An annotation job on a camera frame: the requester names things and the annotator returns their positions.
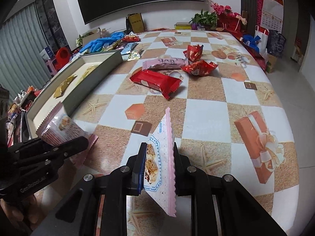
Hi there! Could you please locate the red snack bag far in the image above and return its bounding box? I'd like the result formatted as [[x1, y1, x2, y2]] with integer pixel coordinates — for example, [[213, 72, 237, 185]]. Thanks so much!
[[122, 35, 141, 43]]

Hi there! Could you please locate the light yellow snack packet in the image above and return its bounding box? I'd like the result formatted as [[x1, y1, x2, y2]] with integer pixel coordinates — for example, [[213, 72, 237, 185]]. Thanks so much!
[[78, 65, 98, 84]]

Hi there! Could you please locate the light blue snack packet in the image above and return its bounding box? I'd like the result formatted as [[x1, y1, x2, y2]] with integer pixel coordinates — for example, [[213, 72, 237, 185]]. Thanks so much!
[[121, 43, 138, 55]]

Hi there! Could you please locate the yellow-black paper bag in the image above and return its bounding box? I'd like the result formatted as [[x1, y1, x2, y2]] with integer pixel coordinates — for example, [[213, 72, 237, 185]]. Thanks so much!
[[125, 13, 145, 34]]

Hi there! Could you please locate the white red-handled gift bag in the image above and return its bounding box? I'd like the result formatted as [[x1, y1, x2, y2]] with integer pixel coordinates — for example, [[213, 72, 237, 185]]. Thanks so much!
[[254, 25, 269, 56]]

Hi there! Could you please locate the long red snack packet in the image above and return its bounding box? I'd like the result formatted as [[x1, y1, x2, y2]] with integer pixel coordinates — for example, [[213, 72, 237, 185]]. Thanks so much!
[[130, 70, 182, 100]]

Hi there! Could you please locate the cardboard box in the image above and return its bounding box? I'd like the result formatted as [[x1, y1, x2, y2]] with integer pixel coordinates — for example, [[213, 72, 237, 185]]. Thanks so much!
[[82, 28, 108, 46]]

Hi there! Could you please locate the yellow-green box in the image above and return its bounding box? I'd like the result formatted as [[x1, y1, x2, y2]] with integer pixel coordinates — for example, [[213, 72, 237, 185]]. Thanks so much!
[[175, 22, 192, 30]]

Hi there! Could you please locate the red foil candy packet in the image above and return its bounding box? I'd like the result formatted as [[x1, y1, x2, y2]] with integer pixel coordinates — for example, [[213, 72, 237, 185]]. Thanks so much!
[[181, 60, 218, 76]]

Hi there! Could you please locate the green-sided shallow box tray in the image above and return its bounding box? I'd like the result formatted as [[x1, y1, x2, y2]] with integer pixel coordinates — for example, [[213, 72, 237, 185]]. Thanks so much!
[[26, 51, 123, 138]]

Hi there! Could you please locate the dark patterned gift bag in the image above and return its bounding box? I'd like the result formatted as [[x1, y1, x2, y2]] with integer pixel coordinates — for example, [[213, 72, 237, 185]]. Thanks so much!
[[266, 30, 286, 58]]

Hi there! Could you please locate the plain pink snack packet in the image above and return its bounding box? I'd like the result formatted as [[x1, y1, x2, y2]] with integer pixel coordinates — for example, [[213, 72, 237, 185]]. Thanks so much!
[[142, 58, 188, 70]]

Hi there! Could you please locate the pink plastic stool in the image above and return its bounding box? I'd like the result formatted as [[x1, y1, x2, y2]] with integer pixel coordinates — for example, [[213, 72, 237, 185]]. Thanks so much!
[[45, 59, 58, 77]]

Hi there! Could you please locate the green potted plant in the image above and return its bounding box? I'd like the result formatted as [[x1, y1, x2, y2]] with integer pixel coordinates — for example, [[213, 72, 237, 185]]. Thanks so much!
[[189, 10, 218, 30]]

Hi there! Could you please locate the small pink-white snack packet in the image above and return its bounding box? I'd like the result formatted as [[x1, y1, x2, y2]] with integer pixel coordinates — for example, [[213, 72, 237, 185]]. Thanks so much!
[[144, 108, 176, 217]]

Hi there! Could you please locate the colourful small candy packet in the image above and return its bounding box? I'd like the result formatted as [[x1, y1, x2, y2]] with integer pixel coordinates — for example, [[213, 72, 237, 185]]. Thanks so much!
[[127, 49, 143, 61]]

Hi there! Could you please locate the pink flower red gift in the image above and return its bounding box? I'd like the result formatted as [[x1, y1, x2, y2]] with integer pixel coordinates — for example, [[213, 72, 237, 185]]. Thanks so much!
[[209, 0, 247, 38]]

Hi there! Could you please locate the wall calendar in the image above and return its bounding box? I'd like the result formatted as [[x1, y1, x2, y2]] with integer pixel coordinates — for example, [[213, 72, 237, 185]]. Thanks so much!
[[260, 0, 284, 33]]

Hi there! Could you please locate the large pink cranberry crisp packet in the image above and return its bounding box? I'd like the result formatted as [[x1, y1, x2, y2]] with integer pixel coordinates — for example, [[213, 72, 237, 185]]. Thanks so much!
[[36, 102, 98, 169]]

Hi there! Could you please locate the dark gold snack packet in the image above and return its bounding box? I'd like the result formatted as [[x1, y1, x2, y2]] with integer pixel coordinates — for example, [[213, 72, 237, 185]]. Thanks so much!
[[53, 75, 77, 99]]

